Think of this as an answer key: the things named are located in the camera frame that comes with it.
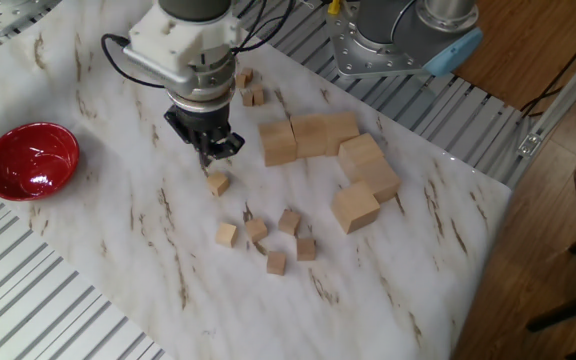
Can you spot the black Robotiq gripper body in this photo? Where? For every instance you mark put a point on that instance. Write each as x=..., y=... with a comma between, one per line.
x=203, y=122

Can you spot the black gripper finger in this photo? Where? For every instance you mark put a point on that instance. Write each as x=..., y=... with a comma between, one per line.
x=230, y=145
x=180, y=127

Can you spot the medium wooden cube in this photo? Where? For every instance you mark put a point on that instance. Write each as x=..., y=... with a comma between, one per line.
x=256, y=230
x=218, y=184
x=306, y=249
x=289, y=222
x=226, y=235
x=276, y=263

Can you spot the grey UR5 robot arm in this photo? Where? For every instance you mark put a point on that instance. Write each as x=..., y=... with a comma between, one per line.
x=398, y=30

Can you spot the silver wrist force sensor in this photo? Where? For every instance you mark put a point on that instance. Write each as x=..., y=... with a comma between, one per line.
x=205, y=82

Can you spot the large wooden cube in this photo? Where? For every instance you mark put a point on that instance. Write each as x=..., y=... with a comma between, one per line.
x=342, y=130
x=360, y=150
x=309, y=135
x=354, y=207
x=378, y=180
x=278, y=145

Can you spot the small wooden cube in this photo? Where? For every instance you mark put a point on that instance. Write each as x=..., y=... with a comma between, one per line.
x=248, y=74
x=241, y=80
x=247, y=98
x=258, y=97

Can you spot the red glossy bowl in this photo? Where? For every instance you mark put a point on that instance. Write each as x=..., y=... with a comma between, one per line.
x=28, y=165

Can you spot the yellow plastic piece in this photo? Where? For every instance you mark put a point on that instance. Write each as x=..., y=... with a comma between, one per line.
x=334, y=6

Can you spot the silver round mounting plate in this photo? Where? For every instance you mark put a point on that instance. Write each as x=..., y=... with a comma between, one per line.
x=3, y=15

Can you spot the black chair base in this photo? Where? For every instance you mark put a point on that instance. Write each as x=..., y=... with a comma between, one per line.
x=568, y=309

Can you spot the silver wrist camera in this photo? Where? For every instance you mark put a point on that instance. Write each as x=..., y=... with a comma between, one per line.
x=163, y=70

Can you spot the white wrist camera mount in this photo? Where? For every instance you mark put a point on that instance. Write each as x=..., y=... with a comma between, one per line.
x=183, y=37

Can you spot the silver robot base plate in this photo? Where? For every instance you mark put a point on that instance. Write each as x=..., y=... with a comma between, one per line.
x=363, y=55

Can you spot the aluminium frame bar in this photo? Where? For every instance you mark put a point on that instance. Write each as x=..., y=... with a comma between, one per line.
x=563, y=95

